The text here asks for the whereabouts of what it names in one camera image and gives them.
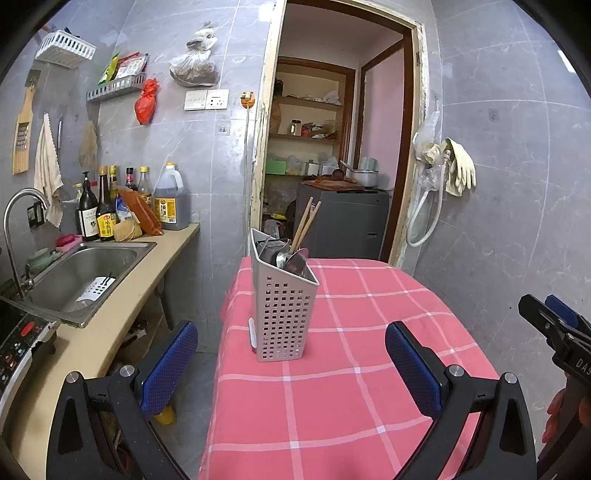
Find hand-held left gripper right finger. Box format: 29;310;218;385
385;322;539;480

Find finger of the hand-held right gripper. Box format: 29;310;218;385
518;294;578;365
545;294;591;334

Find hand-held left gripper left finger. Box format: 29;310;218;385
46;320;199;480

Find white perforated utensil holder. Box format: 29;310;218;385
249;227;320;363

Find person's right hand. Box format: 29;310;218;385
542;387;568;445

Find pink checked tablecloth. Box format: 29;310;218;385
198;256;502;480

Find beige kitchen counter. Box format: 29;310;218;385
0;224;200;462

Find white perforated plastic piece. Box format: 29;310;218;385
76;276;116;308

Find steel sink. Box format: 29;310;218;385
21;241;158;328

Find yellow crumpled bag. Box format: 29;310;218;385
113;217;141;241

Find black induction cooker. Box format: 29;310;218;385
0;295;61;411

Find orange red packet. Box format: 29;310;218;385
117;187;162;236

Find large dark oil jug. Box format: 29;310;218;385
154;162;190;230

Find grey small fridge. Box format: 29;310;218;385
295;182;389;261

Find beige rubber gloves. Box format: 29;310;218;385
444;137;476;198

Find brown sauce bottle yellow cap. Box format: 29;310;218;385
137;166;153;208

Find clear hanging plastic bag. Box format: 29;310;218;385
412;111;446;185

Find wooden chopping board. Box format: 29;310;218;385
301;175;358;191

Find white hanging towel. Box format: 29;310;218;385
34;114;64;228

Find metal faucet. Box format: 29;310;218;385
4;188;51;296

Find red plastic bag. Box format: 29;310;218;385
135;78;160;125

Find wooden grater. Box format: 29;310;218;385
12;69;41;175

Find wooden shelf unit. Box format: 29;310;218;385
265;58;356;178

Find clear bag of dried goods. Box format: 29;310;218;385
169;48;219;88

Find red white packet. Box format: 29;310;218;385
113;52;149;80

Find green yellow packet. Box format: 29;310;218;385
97;53;122;86

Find small white plastic bag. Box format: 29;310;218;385
186;28;218;51

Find white hose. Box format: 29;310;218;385
406;152;451;247

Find white wall cable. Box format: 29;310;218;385
243;108;253;217

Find worn door frame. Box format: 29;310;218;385
252;0;428;271

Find grey wall shelf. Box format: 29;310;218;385
87;73;147;103

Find white plastic wall basket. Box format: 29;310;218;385
34;30;97;70

